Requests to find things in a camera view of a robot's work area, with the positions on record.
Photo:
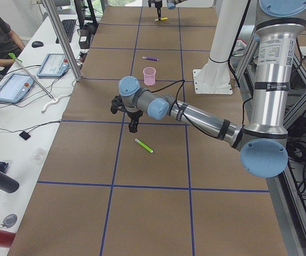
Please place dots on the black brown box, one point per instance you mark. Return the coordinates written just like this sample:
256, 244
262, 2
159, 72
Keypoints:
84, 39

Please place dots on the round grey tag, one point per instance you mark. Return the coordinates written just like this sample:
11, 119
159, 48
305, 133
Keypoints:
9, 221

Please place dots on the clear plastic bag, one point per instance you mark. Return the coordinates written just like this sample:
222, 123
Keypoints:
38, 157

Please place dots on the long reach grabber tool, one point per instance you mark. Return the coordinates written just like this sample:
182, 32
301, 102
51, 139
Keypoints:
54, 100

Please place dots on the purple marker pen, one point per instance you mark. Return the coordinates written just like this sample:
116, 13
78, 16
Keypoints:
150, 58

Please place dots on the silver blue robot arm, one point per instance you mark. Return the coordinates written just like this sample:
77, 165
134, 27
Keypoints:
171, 4
262, 141

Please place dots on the pink mesh pen holder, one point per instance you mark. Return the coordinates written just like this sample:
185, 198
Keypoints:
149, 74

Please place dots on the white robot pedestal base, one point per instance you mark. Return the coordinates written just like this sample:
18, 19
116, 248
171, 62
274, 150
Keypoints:
214, 77

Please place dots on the yellow marker pen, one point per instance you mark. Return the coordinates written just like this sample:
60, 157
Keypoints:
161, 19

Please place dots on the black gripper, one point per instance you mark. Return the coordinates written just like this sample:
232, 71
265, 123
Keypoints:
157, 5
134, 115

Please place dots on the aluminium frame post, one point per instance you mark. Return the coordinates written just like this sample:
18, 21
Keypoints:
62, 37

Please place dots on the black keyboard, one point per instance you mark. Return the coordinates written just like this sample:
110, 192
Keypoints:
69, 28

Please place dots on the small black square device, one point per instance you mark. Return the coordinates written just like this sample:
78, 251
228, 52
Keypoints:
24, 135

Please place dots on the black computer mouse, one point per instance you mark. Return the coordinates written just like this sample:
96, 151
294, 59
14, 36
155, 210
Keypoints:
36, 44

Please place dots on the far blue teach pendant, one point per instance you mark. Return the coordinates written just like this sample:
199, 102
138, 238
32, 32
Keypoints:
53, 66

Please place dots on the near blue teach pendant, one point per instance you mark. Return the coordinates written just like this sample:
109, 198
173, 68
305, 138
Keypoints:
15, 88

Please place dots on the blue teach pendant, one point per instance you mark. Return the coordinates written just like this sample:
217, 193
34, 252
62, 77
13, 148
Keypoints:
53, 66
15, 88

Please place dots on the green marker pen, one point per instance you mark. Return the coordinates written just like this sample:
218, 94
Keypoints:
146, 147

